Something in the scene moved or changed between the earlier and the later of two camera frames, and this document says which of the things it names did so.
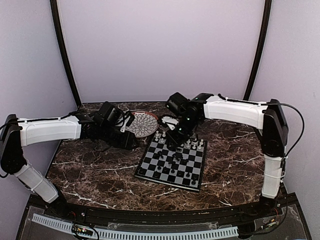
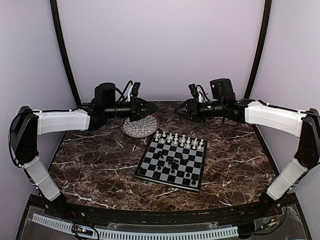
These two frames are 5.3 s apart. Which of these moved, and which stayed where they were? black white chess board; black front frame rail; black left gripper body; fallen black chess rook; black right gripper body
Moved: black left gripper body; black right gripper body
Stayed: fallen black chess rook; black white chess board; black front frame rail
